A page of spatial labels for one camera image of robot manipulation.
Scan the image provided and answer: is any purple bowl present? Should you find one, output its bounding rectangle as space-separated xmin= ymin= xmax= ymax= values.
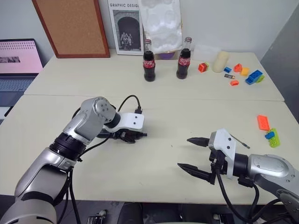
xmin=158 ymin=51 xmax=176 ymax=60

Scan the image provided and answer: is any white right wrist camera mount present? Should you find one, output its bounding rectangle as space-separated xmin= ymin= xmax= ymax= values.
xmin=208 ymin=127 xmax=237 ymax=180

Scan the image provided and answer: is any glass cola bottle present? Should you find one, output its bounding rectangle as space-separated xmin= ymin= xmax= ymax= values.
xmin=142 ymin=39 xmax=157 ymax=82
xmin=176 ymin=36 xmax=193 ymax=80

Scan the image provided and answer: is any large blue toy brick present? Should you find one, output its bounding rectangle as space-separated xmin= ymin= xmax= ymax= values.
xmin=245 ymin=69 xmax=263 ymax=85

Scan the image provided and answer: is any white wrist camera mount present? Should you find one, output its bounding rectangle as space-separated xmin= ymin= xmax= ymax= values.
xmin=208 ymin=127 xmax=237 ymax=180
xmin=104 ymin=112 xmax=145 ymax=133

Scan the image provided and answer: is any clear plastic box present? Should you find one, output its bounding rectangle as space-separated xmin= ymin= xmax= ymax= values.
xmin=193 ymin=44 xmax=221 ymax=63

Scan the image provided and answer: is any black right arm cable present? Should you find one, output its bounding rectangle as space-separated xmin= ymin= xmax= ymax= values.
xmin=215 ymin=171 xmax=295 ymax=224

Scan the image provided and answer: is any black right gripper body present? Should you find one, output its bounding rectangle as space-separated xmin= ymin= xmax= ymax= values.
xmin=208 ymin=149 xmax=228 ymax=175

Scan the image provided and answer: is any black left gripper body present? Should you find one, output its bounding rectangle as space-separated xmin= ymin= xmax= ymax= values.
xmin=109 ymin=130 xmax=126 ymax=141

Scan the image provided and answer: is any white moulded plastic tray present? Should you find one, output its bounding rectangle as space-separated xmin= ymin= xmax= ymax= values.
xmin=137 ymin=0 xmax=184 ymax=53

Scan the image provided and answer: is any flat orange toy plate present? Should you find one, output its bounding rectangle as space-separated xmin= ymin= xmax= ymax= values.
xmin=257 ymin=114 xmax=271 ymax=131

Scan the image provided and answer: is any open grey laptop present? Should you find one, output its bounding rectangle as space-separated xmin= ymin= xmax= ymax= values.
xmin=0 ymin=38 xmax=44 ymax=108

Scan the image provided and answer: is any thin metal screwdriver bit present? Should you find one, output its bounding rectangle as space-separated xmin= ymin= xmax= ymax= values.
xmin=230 ymin=133 xmax=250 ymax=149

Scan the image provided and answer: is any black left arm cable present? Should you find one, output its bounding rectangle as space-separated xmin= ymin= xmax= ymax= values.
xmin=57 ymin=94 xmax=142 ymax=224

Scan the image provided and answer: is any green blue lego brick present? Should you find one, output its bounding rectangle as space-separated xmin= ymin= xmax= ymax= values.
xmin=266 ymin=127 xmax=281 ymax=148

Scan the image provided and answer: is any brown framed cork board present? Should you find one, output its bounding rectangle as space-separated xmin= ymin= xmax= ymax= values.
xmin=31 ymin=0 xmax=111 ymax=59

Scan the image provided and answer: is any graphic design photo book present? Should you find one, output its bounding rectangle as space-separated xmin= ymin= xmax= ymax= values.
xmin=107 ymin=0 xmax=144 ymax=56

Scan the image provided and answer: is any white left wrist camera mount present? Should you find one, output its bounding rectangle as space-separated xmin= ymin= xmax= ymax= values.
xmin=104 ymin=112 xmax=145 ymax=133

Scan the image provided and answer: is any silver and black foot part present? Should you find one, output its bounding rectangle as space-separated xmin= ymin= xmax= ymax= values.
xmin=87 ymin=209 xmax=108 ymax=224

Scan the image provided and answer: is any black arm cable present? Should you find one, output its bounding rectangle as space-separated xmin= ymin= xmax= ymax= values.
xmin=215 ymin=171 xmax=295 ymax=224
xmin=57 ymin=94 xmax=142 ymax=224

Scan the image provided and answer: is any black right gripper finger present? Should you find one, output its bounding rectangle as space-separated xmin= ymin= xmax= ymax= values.
xmin=177 ymin=162 xmax=216 ymax=185
xmin=186 ymin=137 xmax=211 ymax=147

